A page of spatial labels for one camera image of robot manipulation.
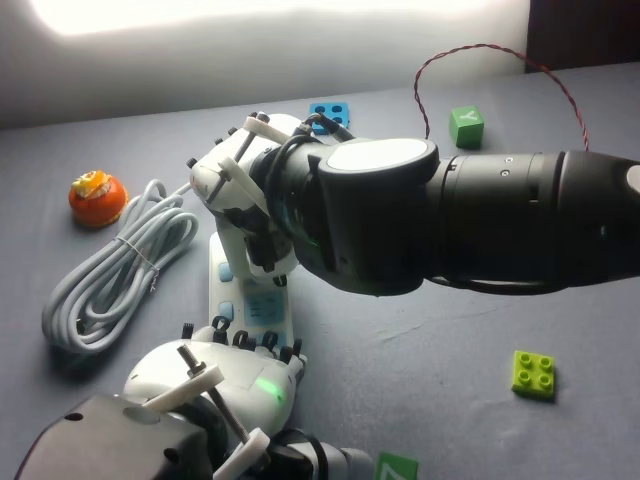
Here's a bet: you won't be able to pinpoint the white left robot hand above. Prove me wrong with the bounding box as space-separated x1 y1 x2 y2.
122 315 374 480

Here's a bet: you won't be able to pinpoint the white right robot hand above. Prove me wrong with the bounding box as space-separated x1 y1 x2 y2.
185 113 301 279

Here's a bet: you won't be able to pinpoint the white power strip blue sockets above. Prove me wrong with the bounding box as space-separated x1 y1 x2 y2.
207 230 297 359

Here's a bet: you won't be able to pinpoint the blue four-hole block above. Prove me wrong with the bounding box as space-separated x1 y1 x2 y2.
309 102 350 137

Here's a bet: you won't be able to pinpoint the orange toy cake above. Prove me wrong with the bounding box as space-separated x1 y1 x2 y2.
68 169 130 229

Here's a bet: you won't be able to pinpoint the grey table cloth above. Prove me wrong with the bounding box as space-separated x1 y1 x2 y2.
0 62 640 480

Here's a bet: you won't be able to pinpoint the green cube number 7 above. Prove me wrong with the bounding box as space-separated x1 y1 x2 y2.
375 452 420 480

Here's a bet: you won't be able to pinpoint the green cube letter Y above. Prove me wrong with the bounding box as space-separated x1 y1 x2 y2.
448 104 486 150

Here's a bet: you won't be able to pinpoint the green four-stud toy brick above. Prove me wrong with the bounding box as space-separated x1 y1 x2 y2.
510 349 558 403

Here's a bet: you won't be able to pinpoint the dark brown board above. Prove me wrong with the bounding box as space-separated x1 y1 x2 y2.
525 0 640 74

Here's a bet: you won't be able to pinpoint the white coiled power cable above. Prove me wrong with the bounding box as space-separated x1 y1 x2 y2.
41 178 200 355

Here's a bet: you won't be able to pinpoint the black cable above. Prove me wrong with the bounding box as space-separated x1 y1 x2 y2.
424 272 566 297

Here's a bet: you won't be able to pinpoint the red black twisted wire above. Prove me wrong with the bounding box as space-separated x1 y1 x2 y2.
413 43 591 153

